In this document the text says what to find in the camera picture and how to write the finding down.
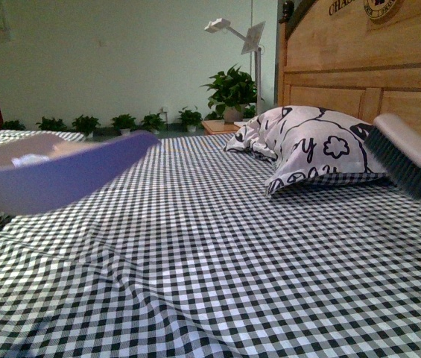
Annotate white paper trash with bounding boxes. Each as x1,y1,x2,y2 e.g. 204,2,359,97
11,154,50,167

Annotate beige plastic dustpan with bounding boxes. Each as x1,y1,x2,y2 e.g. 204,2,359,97
0,131,159,216

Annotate beige hand brush black bristles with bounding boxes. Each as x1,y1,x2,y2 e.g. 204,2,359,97
364,113,421,201

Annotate small wooden side table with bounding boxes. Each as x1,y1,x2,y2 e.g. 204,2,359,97
202,120,245,135

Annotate small potted plant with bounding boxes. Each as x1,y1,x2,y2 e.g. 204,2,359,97
36,116,68,131
1,120,26,131
179,107,203,133
72,115,100,138
111,113,137,136
139,113,165,134

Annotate black white checkered bedsheet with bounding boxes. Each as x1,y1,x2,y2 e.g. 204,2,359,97
0,135,421,357

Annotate large potted green plant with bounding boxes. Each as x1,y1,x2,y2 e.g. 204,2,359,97
201,66,257,123

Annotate white cartoon print pillow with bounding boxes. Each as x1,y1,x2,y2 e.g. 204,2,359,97
224,106,387,195

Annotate white floor lamp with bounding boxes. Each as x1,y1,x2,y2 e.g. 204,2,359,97
204,16,267,116

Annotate wooden bed headboard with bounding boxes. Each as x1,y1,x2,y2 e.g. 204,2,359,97
277,1,421,134

